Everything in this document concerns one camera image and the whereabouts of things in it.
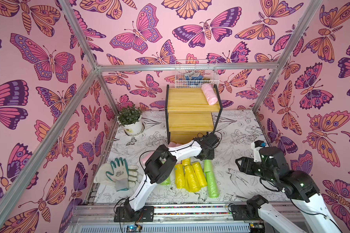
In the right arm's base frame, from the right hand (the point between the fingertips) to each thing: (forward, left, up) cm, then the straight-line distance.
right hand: (241, 160), depth 68 cm
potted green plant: (+30, +61, -4) cm, 68 cm away
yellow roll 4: (0, +17, -19) cm, 26 cm away
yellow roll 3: (-4, +22, -20) cm, 30 cm away
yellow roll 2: (-1, +29, -19) cm, 35 cm away
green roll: (-5, +36, -19) cm, 41 cm away
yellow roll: (+8, +25, -20) cm, 34 cm away
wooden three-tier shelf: (+34, +24, -5) cm, 42 cm away
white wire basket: (+51, +20, +11) cm, 56 cm away
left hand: (+12, +8, -20) cm, 25 cm away
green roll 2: (+6, +13, -19) cm, 24 cm away
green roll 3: (-7, +11, -20) cm, 24 cm away
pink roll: (+21, +34, -20) cm, 45 cm away
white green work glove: (-1, +63, -21) cm, 66 cm away
